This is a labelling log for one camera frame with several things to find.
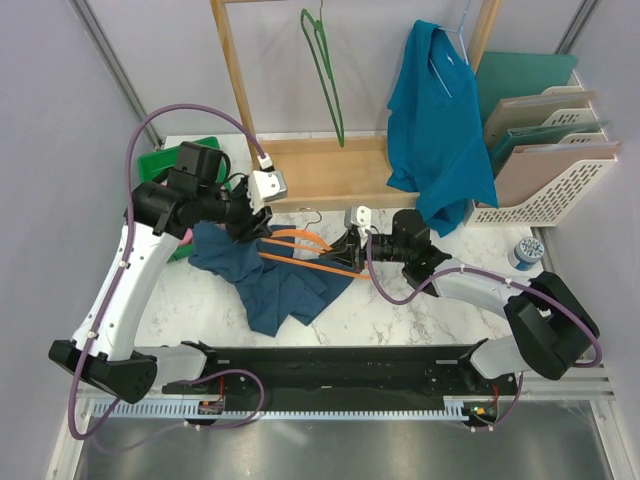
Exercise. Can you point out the green plastic hanger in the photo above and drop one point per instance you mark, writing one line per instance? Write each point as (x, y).
(314, 33)

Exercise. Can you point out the teal t-shirt on rack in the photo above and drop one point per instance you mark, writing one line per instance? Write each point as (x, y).
(435, 142)

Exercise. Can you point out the green plastic tray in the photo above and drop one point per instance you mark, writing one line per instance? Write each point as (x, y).
(176, 173)

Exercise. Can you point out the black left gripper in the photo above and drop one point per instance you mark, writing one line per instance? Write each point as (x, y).
(253, 226)

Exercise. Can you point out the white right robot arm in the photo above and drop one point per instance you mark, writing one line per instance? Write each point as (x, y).
(550, 330)

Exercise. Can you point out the pink cloth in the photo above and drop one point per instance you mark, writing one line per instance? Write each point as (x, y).
(187, 239)

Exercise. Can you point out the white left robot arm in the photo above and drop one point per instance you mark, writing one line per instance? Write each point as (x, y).
(101, 351)

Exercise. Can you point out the aluminium frame post left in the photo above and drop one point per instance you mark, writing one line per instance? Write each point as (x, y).
(107, 52)

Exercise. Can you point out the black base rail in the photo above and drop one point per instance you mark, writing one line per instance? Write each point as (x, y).
(343, 377)

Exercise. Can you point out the pink folder front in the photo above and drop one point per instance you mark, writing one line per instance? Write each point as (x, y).
(529, 168)

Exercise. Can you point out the teal folder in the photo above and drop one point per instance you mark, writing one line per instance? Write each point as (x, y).
(502, 75)

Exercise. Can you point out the aluminium frame post right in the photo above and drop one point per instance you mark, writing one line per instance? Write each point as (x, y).
(576, 26)

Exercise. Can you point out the orange plastic hanger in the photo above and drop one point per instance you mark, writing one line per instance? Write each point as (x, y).
(297, 239)

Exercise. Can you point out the white slotted cable duct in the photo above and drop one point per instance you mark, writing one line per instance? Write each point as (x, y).
(197, 409)

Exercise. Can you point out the wooden clothes rack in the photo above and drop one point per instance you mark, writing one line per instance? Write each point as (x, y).
(320, 174)

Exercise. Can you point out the white perforated file organizer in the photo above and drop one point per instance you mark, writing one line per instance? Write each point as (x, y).
(553, 202)

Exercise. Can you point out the aluminium frame post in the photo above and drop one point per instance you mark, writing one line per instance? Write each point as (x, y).
(576, 26)
(107, 52)

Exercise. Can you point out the beige folder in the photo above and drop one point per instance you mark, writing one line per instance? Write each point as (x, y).
(529, 111)

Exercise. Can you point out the dark blue t-shirt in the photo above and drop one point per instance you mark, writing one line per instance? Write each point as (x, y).
(270, 291)

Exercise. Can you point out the round blue patterned tin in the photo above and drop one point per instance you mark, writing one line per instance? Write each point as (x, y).
(526, 254)

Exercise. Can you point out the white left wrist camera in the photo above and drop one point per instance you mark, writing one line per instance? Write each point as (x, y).
(265, 187)

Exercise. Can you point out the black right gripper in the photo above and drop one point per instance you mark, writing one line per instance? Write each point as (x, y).
(348, 248)

